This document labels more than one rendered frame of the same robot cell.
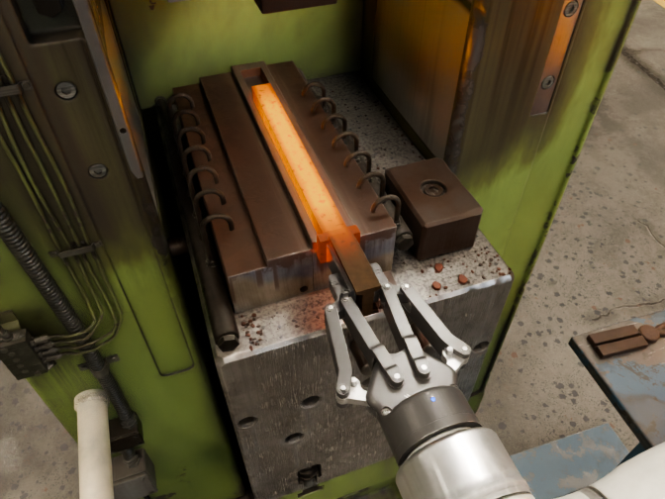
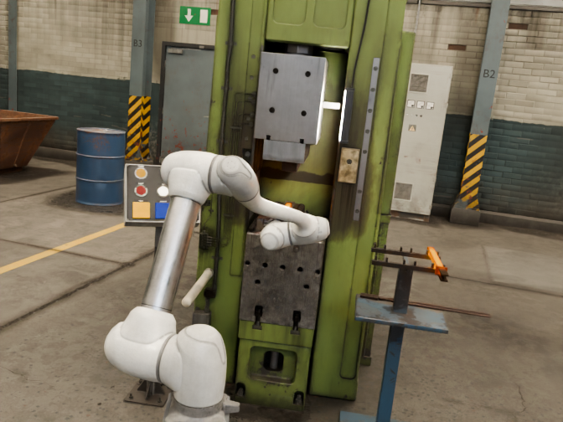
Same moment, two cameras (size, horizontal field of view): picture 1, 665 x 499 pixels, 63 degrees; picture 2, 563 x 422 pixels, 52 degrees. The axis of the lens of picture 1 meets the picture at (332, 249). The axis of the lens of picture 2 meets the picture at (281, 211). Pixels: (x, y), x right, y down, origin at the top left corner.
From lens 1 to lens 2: 236 cm
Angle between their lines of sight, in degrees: 40
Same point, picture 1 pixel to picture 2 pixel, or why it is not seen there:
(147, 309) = (235, 244)
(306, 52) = (311, 207)
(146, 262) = (241, 227)
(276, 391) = (257, 253)
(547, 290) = (431, 385)
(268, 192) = not seen: hidden behind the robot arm
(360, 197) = not seen: hidden behind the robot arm
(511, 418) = (370, 409)
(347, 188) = not seen: hidden behind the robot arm
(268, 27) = (301, 196)
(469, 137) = (333, 220)
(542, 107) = (357, 218)
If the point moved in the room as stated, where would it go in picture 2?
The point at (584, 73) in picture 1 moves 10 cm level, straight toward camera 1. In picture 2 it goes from (369, 213) to (355, 213)
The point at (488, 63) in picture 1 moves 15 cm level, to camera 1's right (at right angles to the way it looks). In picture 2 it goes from (337, 199) to (365, 204)
